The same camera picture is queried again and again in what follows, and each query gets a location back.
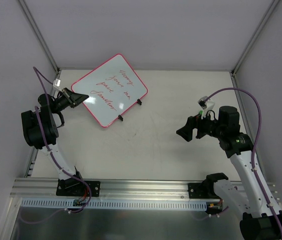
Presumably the pink framed whiteboard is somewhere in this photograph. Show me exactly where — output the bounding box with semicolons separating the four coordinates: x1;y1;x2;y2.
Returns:
71;53;148;128

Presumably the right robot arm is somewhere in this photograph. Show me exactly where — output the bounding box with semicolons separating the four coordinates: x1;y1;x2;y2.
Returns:
176;106;282;240

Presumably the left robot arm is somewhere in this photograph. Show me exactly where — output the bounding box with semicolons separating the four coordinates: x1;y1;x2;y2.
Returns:
21;88;92;198

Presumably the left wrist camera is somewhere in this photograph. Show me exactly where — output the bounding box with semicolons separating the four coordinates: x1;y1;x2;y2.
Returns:
52;78;62;93

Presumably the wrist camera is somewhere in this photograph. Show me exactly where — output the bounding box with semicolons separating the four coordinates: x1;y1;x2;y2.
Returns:
52;78;62;93
198;96;215;119

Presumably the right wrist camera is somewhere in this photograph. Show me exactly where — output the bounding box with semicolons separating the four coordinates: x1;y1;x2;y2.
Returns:
198;96;215;119

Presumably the wire whiteboard stand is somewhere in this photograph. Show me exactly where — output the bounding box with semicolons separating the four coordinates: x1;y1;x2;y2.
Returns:
117;98;142;121

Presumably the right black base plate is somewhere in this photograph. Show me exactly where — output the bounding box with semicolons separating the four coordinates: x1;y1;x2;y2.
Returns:
187;182;219;199

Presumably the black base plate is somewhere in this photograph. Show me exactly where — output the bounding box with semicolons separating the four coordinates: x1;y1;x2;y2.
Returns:
187;182;219;199
56;178;101;197

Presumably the white slotted cable duct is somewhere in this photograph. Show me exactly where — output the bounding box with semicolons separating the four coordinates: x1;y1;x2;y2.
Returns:
20;198;207;212

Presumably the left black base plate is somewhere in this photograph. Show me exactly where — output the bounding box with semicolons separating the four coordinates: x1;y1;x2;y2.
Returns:
56;178;101;197

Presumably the left aluminium frame post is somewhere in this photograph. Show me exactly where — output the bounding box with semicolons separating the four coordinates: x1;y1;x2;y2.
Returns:
16;0;59;74

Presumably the aluminium frame post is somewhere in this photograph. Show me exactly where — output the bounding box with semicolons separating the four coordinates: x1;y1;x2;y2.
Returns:
16;0;59;74
231;0;281;76

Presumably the aluminium mounting rail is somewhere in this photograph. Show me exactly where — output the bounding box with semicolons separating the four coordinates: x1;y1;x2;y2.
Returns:
9;177;281;204

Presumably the right aluminium frame post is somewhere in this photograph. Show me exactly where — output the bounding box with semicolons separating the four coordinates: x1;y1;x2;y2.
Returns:
231;0;281;76

